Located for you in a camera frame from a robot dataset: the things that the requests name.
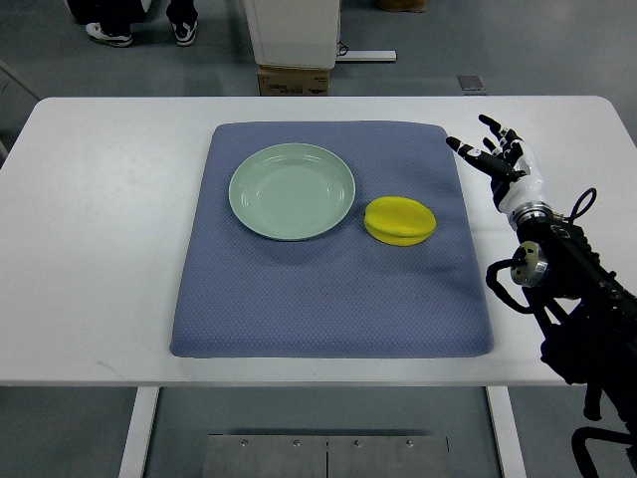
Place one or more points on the right black white sneaker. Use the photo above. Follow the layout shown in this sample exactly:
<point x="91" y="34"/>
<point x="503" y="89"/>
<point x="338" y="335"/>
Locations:
<point x="184" y="33"/>

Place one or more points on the brown shoe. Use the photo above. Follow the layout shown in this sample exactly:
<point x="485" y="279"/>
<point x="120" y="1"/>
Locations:
<point x="402" y="6"/>

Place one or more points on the black white sneaker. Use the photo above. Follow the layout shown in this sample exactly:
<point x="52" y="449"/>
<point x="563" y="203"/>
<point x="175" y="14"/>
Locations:
<point x="97" y="34"/>
<point x="184" y="33"/>

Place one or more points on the left black white sneaker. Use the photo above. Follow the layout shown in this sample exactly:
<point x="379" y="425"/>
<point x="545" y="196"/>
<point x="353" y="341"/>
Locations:
<point x="97" y="34"/>

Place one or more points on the left white table leg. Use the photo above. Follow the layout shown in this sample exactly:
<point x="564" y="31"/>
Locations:
<point x="139" y="432"/>

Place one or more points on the cardboard box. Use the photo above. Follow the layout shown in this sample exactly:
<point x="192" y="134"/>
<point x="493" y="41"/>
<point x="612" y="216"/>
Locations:
<point x="292" y="82"/>

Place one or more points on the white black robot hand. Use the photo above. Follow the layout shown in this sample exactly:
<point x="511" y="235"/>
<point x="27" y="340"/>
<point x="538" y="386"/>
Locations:
<point x="516" y="182"/>

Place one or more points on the white table leg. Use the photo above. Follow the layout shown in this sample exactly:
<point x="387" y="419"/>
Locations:
<point x="139" y="432"/>
<point x="505" y="432"/>

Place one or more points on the white table foot bar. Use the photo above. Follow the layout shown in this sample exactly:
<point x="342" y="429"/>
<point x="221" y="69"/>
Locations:
<point x="367" y="56"/>

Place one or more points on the white cabinet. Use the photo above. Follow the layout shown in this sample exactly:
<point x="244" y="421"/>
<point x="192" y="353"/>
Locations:
<point x="294" y="33"/>

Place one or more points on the blue textured mat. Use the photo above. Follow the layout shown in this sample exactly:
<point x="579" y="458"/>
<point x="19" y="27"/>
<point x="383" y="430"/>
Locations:
<point x="342" y="294"/>

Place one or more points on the light green plate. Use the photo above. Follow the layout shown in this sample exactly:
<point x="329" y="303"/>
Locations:
<point x="291" y="191"/>

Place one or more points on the right white table leg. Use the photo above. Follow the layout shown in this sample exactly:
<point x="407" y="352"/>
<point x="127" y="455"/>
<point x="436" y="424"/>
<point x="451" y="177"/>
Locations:
<point x="505" y="432"/>

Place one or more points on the grey floor outlet plate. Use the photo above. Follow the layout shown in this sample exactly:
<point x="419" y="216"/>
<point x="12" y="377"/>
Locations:
<point x="471" y="83"/>

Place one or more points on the yellow starfruit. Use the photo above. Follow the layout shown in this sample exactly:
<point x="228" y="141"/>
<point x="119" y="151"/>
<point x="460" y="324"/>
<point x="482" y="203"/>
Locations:
<point x="399" y="221"/>

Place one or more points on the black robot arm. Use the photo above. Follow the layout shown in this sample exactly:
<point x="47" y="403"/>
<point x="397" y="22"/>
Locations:
<point x="587" y="318"/>

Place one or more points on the metal base plate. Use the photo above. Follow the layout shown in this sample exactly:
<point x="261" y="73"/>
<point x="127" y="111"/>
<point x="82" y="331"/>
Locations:
<point x="276" y="455"/>

